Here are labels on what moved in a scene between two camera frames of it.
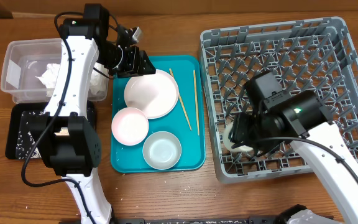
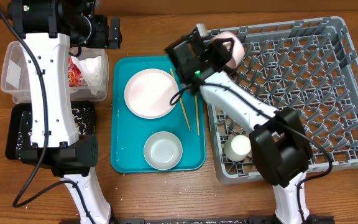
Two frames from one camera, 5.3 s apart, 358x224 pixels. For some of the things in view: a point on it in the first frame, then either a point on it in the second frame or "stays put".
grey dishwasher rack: (316, 55) stays put
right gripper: (243, 117) to (214, 42)
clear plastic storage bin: (31, 68) stays put
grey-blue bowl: (161, 150) stays put
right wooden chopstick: (196, 102) stays put
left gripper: (135, 65) to (102, 39)
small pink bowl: (130, 126) to (238, 51)
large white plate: (156, 94) stays put
